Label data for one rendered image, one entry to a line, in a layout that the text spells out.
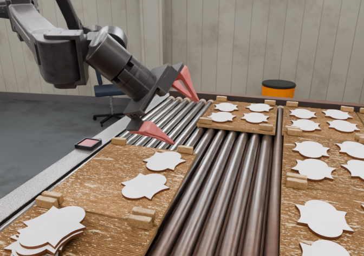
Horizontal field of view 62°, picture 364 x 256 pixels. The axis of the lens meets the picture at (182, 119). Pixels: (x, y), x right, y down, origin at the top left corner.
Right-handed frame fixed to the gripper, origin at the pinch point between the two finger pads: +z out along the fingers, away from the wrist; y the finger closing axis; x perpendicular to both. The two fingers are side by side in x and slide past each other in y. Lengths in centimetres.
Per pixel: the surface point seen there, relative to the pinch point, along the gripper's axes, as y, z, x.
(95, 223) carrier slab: 24.4, 8.1, -28.4
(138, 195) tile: 13.1, 16.2, -31.2
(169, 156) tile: -5, 27, -45
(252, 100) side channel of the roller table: -70, 74, -78
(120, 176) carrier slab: 10.0, 14.1, -44.8
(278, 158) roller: -24, 56, -27
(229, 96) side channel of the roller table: -67, 65, -88
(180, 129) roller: -24, 38, -70
